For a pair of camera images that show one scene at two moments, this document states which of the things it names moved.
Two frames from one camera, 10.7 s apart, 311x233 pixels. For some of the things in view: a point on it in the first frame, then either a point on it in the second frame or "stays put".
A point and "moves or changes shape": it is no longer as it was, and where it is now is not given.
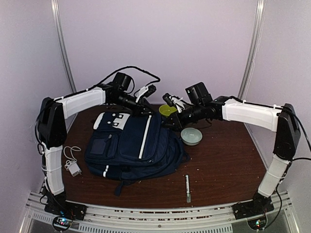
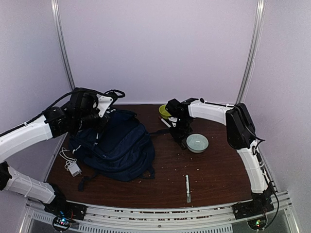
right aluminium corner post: x=258 y=31 stays put
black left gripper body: x=141 y=109 → x=97 y=118
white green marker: x=188 y=195 stays put
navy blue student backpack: x=123 y=148 moves or changes shape
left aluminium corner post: x=58 y=19 stays put
